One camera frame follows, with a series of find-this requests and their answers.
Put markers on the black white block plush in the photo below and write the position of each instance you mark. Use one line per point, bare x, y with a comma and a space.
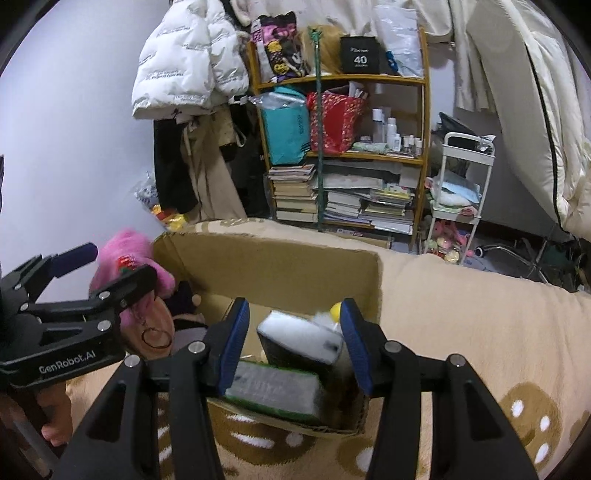
300, 341

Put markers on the wooden shelf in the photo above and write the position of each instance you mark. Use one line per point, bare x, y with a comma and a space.
420, 161

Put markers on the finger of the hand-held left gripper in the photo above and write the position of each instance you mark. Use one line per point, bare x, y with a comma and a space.
134, 284
69, 256

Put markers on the pile of small plush toys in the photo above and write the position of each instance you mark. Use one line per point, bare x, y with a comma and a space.
445, 242

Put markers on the red patterned bag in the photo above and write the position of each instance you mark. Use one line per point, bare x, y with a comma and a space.
337, 122

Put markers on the pink fluffy plush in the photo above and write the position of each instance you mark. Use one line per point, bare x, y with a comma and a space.
124, 247

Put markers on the teal bag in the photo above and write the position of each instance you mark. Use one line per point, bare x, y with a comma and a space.
286, 129

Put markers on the yellow red plastic bag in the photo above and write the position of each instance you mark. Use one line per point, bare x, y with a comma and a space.
171, 220

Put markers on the white trolley cart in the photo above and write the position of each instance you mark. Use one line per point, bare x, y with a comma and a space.
485, 184

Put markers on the cardboard box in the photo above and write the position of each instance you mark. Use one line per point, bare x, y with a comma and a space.
277, 272

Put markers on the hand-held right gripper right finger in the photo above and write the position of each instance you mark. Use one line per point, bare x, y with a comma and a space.
355, 346

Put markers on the beige printed blanket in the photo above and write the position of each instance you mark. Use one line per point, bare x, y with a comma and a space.
461, 314

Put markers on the green packet plush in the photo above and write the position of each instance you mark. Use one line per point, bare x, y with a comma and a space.
277, 387

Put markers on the person's left hand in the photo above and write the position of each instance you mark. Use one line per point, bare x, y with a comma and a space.
55, 415

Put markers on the group of white bottles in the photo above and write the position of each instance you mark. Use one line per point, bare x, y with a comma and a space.
392, 134

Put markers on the beige coat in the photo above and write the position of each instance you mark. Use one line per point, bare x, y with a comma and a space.
210, 175

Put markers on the green pole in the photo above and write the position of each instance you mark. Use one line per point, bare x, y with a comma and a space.
318, 138

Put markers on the white duvet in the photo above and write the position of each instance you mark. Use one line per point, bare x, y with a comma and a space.
531, 92

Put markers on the printed tote bag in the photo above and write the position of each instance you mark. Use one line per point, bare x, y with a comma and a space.
277, 50

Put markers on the black box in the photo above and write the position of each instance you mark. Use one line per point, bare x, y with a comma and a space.
360, 55

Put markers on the black garment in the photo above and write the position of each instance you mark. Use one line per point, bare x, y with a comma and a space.
173, 166

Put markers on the clear plastic bag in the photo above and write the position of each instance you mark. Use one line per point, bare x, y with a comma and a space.
399, 41

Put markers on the stack of books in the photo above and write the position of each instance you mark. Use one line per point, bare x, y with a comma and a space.
295, 194

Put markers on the white down jacket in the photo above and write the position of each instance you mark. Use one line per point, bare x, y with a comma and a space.
184, 60

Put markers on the yellow plush toy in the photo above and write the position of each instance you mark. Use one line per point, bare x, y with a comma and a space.
336, 311

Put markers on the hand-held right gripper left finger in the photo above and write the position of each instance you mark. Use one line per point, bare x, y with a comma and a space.
233, 341

